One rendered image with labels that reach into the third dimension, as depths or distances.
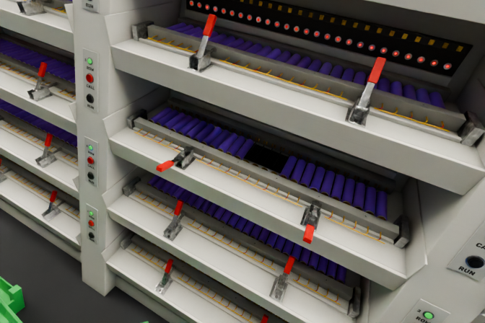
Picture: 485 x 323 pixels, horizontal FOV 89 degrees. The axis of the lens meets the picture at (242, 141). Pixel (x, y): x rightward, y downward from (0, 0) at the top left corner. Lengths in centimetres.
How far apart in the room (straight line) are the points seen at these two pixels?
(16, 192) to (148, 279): 56
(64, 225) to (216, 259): 53
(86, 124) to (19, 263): 60
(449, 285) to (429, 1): 38
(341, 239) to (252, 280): 22
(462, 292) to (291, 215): 25
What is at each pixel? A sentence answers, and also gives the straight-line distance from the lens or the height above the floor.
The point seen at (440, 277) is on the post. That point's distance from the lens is 50.
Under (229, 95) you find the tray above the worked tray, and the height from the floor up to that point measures 71.
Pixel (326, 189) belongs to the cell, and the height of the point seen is 58.
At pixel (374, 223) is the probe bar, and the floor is 58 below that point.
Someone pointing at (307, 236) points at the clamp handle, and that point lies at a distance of 40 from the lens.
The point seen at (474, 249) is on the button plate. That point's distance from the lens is 47.
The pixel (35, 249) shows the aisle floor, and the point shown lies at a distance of 114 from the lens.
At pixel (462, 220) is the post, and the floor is 66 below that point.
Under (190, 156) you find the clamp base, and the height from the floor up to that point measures 56.
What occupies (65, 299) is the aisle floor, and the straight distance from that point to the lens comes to 100.
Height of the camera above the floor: 81
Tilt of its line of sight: 23 degrees down
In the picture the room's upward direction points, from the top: 15 degrees clockwise
